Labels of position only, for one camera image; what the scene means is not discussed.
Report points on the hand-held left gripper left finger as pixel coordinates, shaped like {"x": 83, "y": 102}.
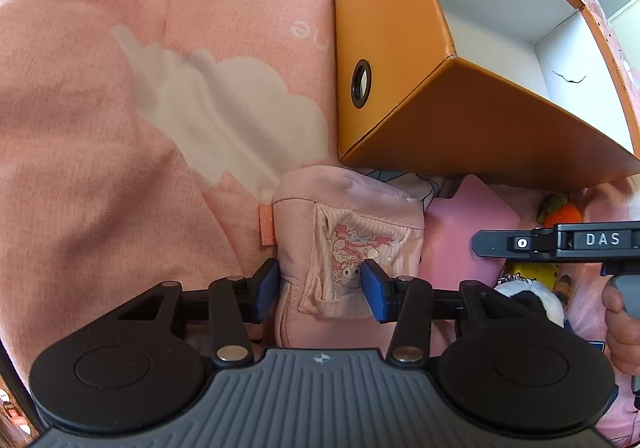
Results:
{"x": 265, "y": 290}

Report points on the orange crochet toy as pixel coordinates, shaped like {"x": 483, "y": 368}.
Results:
{"x": 562, "y": 213}

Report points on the yellow toy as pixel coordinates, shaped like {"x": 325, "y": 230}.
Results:
{"x": 530, "y": 273}

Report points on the orange cardboard box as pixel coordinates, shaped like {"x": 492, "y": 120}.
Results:
{"x": 480, "y": 128}

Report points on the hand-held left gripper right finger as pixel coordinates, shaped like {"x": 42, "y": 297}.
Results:
{"x": 375, "y": 290}

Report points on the pink cloud print blanket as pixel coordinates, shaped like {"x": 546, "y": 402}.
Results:
{"x": 125, "y": 128}

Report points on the pink flat card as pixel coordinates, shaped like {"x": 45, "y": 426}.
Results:
{"x": 465, "y": 223}

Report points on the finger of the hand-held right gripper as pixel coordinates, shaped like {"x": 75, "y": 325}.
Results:
{"x": 515, "y": 243}

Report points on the person's right hand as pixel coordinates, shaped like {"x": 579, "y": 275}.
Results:
{"x": 620, "y": 333}

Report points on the pink cartoon print pouch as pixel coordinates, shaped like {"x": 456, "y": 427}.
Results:
{"x": 325, "y": 248}

